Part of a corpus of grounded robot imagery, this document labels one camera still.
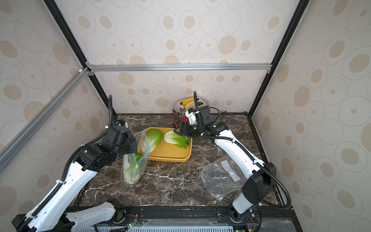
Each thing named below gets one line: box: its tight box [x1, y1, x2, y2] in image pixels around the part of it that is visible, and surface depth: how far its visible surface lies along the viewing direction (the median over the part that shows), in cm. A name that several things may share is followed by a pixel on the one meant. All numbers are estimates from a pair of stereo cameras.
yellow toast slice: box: [182, 97, 196, 110], surface depth 101 cm
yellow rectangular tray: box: [145, 127, 193, 163], surface depth 99 cm
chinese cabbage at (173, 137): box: [163, 130, 190, 149], surface depth 98 cm
